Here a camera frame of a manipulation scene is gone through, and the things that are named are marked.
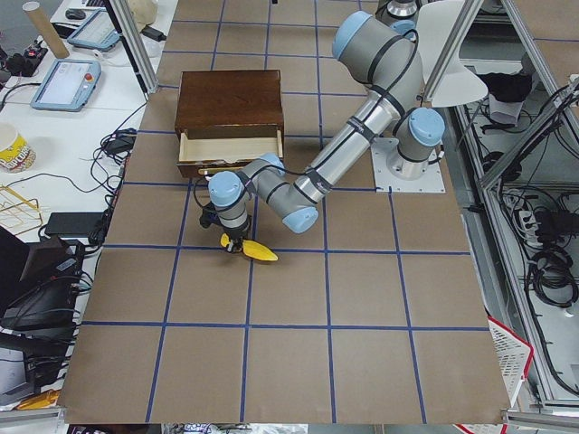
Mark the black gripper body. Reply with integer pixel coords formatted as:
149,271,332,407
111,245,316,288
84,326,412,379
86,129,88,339
223,223,250,250

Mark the yellow corn cob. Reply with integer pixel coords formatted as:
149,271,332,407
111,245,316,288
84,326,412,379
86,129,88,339
220,234,278,261

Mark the light wood drawer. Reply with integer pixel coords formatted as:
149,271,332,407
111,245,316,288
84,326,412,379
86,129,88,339
178,131,284,164

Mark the dark wooden drawer cabinet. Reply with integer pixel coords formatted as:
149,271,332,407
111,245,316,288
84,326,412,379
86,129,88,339
175,70,284,178

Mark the black power adapter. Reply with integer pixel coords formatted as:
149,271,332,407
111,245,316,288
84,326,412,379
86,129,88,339
44,212,103,238

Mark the near teach pendant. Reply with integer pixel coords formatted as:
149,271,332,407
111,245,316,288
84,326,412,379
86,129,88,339
30,60,101,112

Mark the teach pendant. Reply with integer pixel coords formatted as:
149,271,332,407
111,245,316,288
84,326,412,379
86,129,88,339
67,8,119,52
30,60,101,112

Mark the popcorn paper cup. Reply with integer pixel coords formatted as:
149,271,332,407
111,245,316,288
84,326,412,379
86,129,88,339
0,122,36,173

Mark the far teach pendant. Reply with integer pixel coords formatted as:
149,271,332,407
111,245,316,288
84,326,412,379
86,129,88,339
67,8,119,52

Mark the white chair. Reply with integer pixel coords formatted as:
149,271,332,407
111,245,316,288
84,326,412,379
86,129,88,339
416,1,488,108

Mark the white plastic basket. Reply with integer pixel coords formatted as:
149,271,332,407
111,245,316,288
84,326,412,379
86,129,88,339
488,316,534,407

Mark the cardboard tube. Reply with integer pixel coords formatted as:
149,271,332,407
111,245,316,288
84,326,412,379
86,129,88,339
22,1,70,59

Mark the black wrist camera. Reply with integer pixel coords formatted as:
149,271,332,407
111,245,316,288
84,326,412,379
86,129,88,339
199,204,221,229

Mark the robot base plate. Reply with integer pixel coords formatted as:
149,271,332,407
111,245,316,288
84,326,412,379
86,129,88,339
370,137,446,193

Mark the aluminium frame post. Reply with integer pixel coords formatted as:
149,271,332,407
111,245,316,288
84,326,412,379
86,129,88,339
104,0,158,94

